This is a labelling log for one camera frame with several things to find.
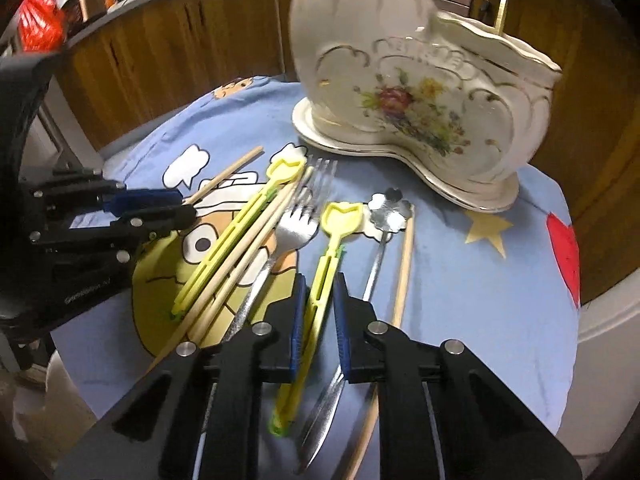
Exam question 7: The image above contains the wooden chopstick pair member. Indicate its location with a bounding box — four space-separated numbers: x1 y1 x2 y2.
148 179 298 372

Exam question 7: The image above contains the yellow tulip plastic stick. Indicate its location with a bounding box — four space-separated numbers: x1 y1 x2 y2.
170 154 306 318

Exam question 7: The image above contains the silver table knife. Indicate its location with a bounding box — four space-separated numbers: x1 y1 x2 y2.
295 366 345 474

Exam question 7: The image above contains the copper pot with lid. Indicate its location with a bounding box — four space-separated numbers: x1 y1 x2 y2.
62 0 107 29

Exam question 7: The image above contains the silver clover handle spoon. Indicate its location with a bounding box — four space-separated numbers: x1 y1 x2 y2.
362 188 412 301

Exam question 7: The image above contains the wooden chopstick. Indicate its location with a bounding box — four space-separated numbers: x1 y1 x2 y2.
342 205 416 480
180 164 311 346
182 146 264 205

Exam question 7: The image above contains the silver fork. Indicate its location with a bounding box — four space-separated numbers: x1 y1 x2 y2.
221 158 337 342

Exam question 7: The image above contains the wooden chopstick under fork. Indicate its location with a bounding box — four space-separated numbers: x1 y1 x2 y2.
180 164 311 346

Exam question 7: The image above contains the white ceramic utensil holder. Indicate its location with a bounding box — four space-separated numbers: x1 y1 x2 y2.
290 0 562 214

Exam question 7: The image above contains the red plastic bag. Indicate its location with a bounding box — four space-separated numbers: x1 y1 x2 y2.
18 0 66 52

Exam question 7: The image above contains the blue cartoon tablecloth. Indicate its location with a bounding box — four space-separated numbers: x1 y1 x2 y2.
49 75 584 480

